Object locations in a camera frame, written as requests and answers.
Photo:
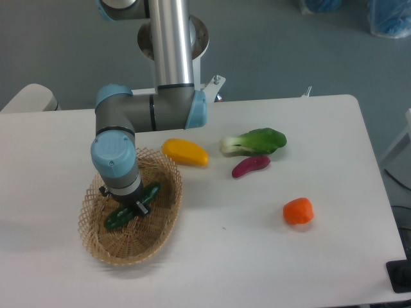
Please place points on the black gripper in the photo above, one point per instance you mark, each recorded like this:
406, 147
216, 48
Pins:
128, 196

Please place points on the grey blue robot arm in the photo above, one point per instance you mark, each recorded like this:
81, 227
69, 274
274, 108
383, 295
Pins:
176, 104

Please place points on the purple sweet potato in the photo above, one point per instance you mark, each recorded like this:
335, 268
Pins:
249, 165

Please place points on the orange persimmon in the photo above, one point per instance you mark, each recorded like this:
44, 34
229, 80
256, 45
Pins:
298, 211

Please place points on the yellow mango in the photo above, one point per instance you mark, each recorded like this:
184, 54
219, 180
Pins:
185, 152

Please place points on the white chair corner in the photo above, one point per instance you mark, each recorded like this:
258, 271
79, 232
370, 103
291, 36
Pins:
32, 98

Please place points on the green cucumber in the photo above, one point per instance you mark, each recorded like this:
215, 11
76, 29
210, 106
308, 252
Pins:
125, 213

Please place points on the blue plastic bag centre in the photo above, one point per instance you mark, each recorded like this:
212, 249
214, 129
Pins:
319, 6

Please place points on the blue plastic bag right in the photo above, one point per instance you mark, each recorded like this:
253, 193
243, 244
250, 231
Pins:
389, 19

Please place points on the green bok choy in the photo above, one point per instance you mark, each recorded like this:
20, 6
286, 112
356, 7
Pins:
262, 141

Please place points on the black device at edge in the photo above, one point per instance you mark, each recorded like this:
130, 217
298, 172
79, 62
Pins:
399, 275

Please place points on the white furniture leg right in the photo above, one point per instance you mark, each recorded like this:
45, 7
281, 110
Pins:
397, 145

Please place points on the woven wicker basket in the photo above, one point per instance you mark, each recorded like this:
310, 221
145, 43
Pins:
140, 238

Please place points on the blue plastic bag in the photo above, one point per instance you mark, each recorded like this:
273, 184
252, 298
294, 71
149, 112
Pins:
389, 19
319, 6

